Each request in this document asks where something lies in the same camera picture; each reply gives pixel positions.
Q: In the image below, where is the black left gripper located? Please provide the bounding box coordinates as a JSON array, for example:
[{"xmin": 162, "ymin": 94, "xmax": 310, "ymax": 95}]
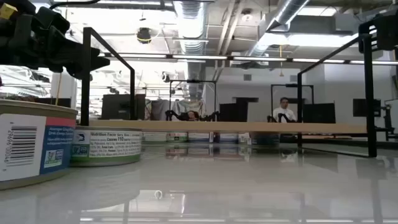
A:
[{"xmin": 0, "ymin": 0, "xmax": 111, "ymax": 80}]

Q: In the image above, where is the blue salmon can gold lid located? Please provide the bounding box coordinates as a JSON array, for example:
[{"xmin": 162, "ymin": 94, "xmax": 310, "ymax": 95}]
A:
[
  {"xmin": 251, "ymin": 133, "xmax": 280, "ymax": 146},
  {"xmin": 0, "ymin": 98, "xmax": 78, "ymax": 191},
  {"xmin": 215, "ymin": 133, "xmax": 239, "ymax": 144},
  {"xmin": 188, "ymin": 132, "xmax": 215, "ymax": 144}
]

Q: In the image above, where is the green tuna can silver lid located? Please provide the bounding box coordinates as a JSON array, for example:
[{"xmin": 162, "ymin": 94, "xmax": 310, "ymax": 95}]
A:
[
  {"xmin": 70, "ymin": 126, "xmax": 143, "ymax": 167},
  {"xmin": 238, "ymin": 133, "xmax": 252, "ymax": 146},
  {"xmin": 165, "ymin": 132, "xmax": 189, "ymax": 144},
  {"xmin": 142, "ymin": 132, "xmax": 167, "ymax": 144}
]

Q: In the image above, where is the yellow label tag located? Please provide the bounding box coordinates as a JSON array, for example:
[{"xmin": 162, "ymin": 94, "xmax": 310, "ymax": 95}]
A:
[{"xmin": 0, "ymin": 2, "xmax": 19, "ymax": 20}]

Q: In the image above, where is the black ceiling dome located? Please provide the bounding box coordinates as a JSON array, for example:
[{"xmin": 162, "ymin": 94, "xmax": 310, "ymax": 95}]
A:
[{"xmin": 136, "ymin": 27, "xmax": 153, "ymax": 45}]

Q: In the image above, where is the black equipment stand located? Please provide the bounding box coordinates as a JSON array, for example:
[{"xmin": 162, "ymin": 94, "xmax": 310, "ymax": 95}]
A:
[{"xmin": 374, "ymin": 98, "xmax": 398, "ymax": 141}]

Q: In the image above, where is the yellow hanging cord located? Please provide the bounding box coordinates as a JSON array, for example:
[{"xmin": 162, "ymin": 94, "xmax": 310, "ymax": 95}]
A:
[{"xmin": 54, "ymin": 72, "xmax": 63, "ymax": 106}]

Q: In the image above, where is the black station frame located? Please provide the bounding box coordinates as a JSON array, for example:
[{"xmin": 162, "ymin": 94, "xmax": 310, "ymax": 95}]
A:
[
  {"xmin": 270, "ymin": 83, "xmax": 315, "ymax": 123},
  {"xmin": 169, "ymin": 78, "xmax": 218, "ymax": 122}
]

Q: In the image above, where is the ribbed silver air duct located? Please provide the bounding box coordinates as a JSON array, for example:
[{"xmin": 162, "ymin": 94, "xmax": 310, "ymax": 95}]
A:
[{"xmin": 172, "ymin": 0, "xmax": 208, "ymax": 98}]

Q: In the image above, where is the ceiling light rail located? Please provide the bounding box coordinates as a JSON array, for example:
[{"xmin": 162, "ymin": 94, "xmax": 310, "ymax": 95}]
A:
[{"xmin": 98, "ymin": 52, "xmax": 398, "ymax": 66}]

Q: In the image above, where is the wooden shelf with black frame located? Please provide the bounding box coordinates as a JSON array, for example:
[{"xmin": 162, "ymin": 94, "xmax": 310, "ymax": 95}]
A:
[{"xmin": 80, "ymin": 27, "xmax": 379, "ymax": 158}]

